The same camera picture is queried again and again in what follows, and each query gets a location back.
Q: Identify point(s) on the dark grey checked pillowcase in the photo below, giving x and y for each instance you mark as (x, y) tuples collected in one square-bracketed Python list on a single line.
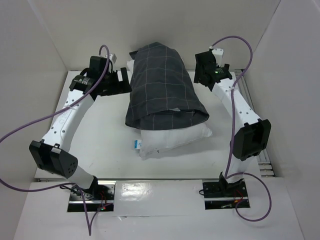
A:
[(163, 95)]

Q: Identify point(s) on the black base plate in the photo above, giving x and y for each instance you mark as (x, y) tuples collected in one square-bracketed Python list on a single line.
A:
[(103, 201), (215, 198)]

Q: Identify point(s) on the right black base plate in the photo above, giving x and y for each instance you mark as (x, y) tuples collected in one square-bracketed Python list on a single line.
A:
[(215, 198)]

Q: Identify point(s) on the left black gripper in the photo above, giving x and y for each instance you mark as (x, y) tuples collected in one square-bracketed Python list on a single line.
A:
[(121, 87)]

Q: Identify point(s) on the white pillow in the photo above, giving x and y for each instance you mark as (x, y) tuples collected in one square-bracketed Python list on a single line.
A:
[(155, 141)]

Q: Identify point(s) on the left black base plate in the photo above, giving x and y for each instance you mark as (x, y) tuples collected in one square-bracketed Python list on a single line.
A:
[(103, 201)]

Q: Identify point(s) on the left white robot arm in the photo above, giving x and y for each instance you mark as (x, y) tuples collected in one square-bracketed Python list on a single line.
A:
[(51, 153)]

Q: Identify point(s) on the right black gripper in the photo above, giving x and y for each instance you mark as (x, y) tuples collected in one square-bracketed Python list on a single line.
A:
[(202, 69)]

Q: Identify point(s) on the aluminium rail frame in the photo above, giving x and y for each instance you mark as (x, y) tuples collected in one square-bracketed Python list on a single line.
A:
[(265, 165)]

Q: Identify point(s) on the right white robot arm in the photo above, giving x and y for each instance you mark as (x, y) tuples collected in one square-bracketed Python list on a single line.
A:
[(249, 133)]

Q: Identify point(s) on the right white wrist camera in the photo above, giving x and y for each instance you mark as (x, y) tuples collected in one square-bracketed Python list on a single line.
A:
[(217, 53)]

